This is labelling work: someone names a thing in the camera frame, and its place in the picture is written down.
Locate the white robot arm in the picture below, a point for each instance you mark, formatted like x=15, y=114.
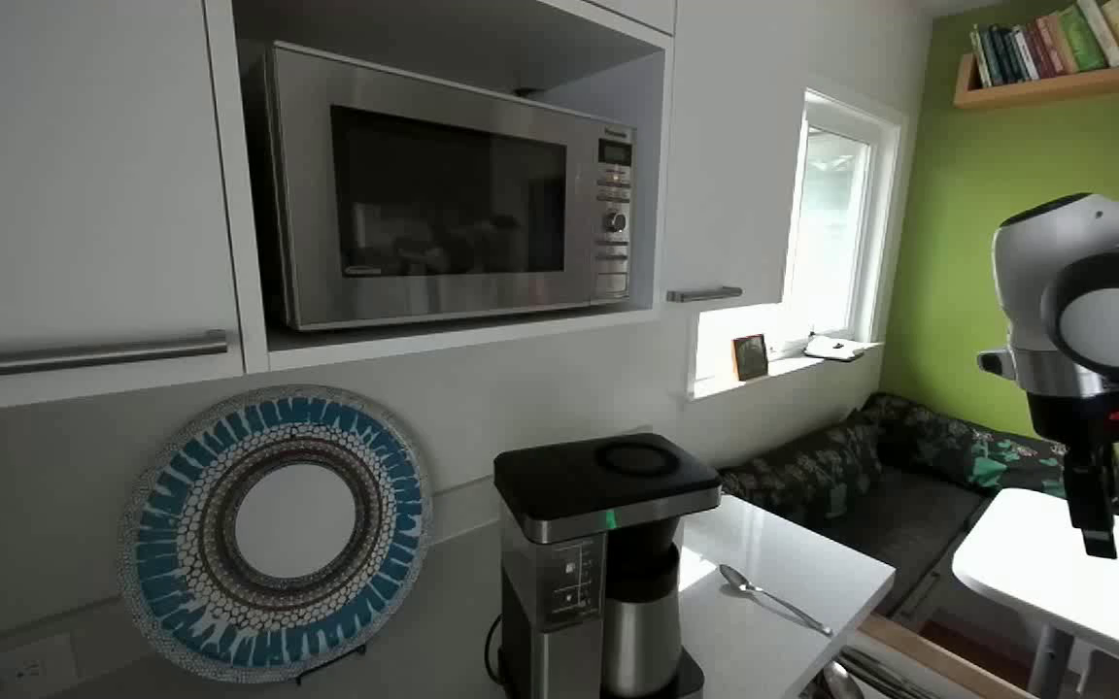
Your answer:
x=1059, y=288

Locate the silver metal spoon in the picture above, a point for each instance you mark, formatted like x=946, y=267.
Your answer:
x=749, y=589

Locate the white frame window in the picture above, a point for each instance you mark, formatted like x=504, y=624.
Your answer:
x=846, y=192

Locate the open dark kitchen drawer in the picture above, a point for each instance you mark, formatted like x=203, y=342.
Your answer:
x=892, y=662

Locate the white upper cabinet door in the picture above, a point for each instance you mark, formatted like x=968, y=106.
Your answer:
x=111, y=189

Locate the white round table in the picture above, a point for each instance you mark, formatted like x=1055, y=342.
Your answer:
x=1029, y=556

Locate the wooden bookshelf with books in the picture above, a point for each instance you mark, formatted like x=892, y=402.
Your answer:
x=1062, y=52

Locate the green patterned bench cushion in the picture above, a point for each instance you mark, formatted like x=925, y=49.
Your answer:
x=892, y=456

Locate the black silver coffee maker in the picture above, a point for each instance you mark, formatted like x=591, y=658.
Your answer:
x=591, y=570

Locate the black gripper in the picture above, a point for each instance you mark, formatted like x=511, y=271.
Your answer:
x=1081, y=412

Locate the blue white woven plate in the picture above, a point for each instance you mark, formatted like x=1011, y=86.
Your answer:
x=278, y=532

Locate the silver cabinet handle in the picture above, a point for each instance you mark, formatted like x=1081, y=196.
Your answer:
x=55, y=359

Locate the small dark picture frame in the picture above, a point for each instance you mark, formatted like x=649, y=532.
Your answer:
x=750, y=359

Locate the stainless steel microwave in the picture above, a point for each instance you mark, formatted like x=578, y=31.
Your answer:
x=410, y=201

